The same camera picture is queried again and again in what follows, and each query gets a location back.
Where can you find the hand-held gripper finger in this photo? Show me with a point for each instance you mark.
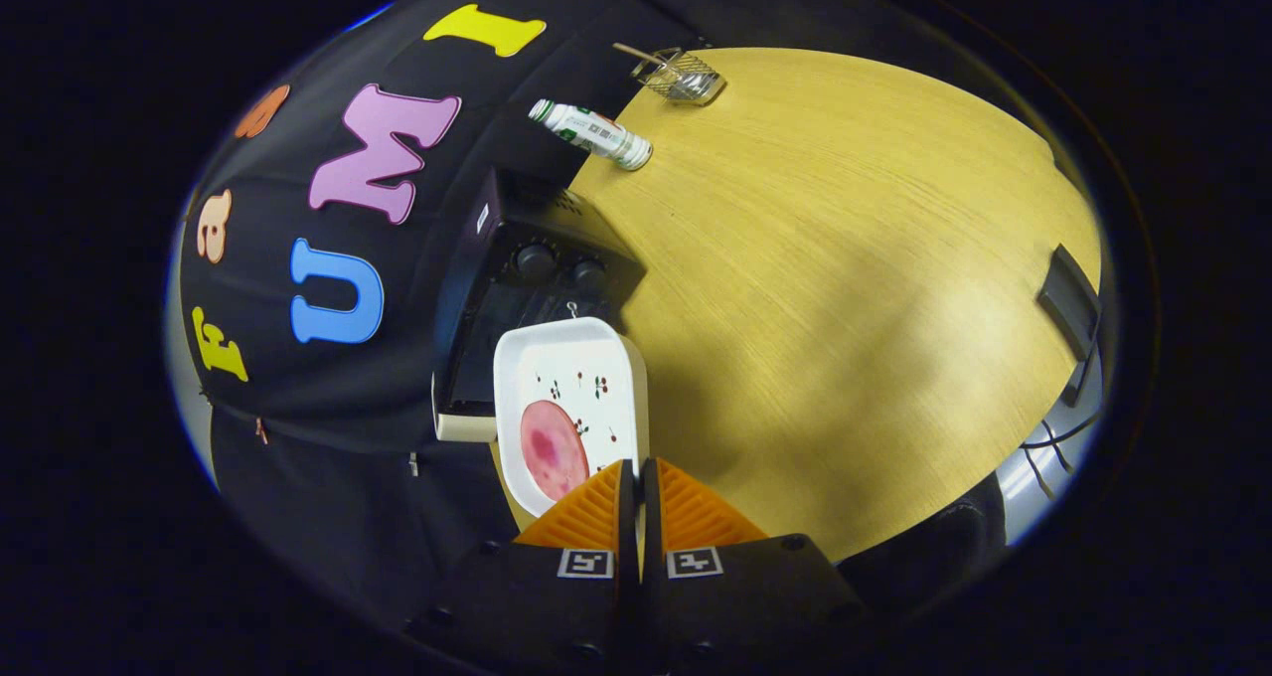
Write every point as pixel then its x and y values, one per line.
pixel 628 522
pixel 650 522

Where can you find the pink round food slice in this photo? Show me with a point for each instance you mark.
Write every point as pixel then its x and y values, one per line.
pixel 552 447

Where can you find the white speckled plate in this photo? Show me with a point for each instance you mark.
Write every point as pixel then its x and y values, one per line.
pixel 586 353

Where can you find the black toaster oven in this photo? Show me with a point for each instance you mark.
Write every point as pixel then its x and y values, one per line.
pixel 517 221

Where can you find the black backdrop cloth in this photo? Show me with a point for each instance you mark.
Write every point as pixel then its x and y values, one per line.
pixel 328 437

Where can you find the white green bottle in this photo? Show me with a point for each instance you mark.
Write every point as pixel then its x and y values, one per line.
pixel 596 134

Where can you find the wooden stick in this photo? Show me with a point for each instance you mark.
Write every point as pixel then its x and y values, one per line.
pixel 636 53

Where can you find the black table edge block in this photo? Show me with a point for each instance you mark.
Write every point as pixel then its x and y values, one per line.
pixel 1068 303

